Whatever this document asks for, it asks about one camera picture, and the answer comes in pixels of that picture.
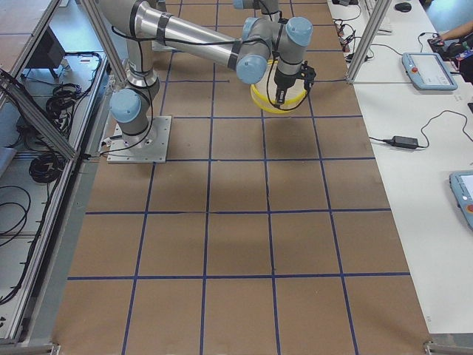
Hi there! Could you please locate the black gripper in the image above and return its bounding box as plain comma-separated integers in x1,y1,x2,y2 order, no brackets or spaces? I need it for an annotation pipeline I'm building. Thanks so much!
274,70,298,107

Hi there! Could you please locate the yellow top steamer layer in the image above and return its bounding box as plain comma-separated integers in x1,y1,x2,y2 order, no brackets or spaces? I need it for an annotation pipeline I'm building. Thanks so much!
251,60,306,114

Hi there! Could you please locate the person's hand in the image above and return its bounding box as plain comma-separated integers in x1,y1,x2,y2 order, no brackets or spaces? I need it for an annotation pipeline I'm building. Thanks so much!
438,32,451,41

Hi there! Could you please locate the white keyboard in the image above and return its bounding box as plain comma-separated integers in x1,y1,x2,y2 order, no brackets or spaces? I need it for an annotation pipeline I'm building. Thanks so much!
361,0,393,36

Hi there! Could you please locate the black power adapter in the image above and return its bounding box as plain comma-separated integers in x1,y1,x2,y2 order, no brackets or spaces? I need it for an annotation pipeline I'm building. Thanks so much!
383,135,420,149

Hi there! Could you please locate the blue teach pendant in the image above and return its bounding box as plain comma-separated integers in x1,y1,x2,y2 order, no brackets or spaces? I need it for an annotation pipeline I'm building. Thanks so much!
449,171,473,229
401,53,457,91

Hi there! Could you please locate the black computer mouse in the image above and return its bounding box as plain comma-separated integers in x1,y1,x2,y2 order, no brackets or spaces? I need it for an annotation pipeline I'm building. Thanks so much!
394,1,412,13

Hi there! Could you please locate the black equipment box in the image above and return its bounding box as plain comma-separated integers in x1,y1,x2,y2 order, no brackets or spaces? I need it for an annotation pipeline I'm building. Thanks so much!
26,26,66,78

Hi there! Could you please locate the diagonal aluminium brace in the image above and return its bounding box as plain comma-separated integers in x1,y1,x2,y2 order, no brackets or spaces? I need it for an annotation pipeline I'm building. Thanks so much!
1,69,78,160

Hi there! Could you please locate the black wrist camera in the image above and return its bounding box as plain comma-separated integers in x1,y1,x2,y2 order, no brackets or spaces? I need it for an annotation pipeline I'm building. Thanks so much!
299,61,316,92

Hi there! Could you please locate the aluminium frame post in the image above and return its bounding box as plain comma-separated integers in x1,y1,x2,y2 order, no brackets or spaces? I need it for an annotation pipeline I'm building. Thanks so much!
346,0,391,84

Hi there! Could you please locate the black coiled cable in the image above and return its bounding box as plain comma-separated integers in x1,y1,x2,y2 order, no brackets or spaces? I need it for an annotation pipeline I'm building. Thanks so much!
28,152,60,184

